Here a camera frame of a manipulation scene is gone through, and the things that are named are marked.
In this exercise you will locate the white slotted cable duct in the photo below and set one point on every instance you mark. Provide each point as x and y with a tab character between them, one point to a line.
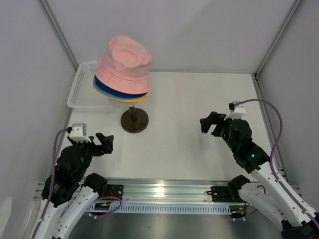
204	209

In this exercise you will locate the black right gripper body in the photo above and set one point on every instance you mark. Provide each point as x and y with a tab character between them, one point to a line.
223	126

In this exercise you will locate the dark blue bucket hat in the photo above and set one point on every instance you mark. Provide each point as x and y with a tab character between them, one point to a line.
107	89

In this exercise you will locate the yellow bucket hat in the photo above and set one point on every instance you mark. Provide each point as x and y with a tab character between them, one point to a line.
134	100

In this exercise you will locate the aluminium frame post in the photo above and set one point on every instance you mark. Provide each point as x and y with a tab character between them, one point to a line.
58	32
283	29

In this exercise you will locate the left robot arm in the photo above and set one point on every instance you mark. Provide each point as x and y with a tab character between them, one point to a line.
68	192

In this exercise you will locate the light blue bucket hat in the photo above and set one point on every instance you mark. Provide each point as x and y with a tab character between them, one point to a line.
125	98

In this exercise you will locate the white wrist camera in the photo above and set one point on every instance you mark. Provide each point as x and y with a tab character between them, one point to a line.
78	133
237	110

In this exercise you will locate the aluminium frame post left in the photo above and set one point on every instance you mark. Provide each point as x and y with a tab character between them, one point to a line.
58	32

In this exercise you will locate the aluminium frame post right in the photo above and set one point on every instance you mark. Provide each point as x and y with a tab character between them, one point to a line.
283	29

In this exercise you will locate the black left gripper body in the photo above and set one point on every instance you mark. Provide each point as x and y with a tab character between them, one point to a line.
91	149

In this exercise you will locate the white plastic basket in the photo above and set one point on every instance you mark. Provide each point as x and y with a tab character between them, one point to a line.
83	95

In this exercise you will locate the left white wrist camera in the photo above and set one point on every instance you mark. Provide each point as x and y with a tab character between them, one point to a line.
78	133

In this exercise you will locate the pink hat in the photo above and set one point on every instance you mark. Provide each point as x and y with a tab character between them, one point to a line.
125	66

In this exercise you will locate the beige mannequin head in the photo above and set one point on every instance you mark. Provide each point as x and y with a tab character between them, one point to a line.
119	104

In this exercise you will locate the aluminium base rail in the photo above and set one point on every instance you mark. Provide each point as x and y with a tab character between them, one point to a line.
151	191

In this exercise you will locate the aluminium side rail right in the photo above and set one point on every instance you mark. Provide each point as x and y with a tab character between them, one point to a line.
271	131

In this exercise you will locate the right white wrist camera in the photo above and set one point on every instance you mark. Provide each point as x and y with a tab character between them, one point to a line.
237	110

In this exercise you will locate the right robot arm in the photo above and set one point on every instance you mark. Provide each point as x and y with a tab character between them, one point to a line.
272	196

